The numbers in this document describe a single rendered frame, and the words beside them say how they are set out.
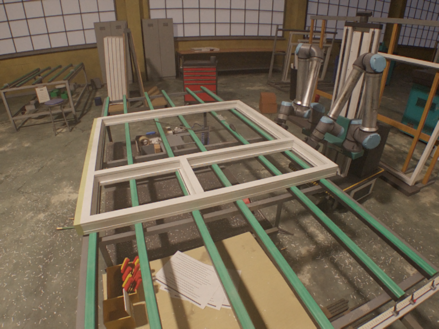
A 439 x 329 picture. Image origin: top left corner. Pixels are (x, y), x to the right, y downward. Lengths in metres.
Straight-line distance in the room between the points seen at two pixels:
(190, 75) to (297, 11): 6.44
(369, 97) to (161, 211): 1.67
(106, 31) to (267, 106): 5.49
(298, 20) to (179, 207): 10.06
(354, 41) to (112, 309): 2.62
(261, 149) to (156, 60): 7.27
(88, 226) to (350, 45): 2.45
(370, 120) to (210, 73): 3.76
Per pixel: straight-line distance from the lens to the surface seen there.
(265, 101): 5.28
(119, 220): 1.24
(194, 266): 1.32
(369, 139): 2.21
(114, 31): 8.63
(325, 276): 2.21
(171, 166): 1.59
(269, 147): 1.81
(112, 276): 1.38
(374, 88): 2.10
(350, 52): 2.62
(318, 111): 2.61
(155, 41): 8.70
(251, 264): 1.34
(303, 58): 2.49
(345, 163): 2.74
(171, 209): 1.23
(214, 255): 1.07
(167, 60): 8.80
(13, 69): 9.81
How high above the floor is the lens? 1.69
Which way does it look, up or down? 30 degrees down
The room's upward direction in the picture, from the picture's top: straight up
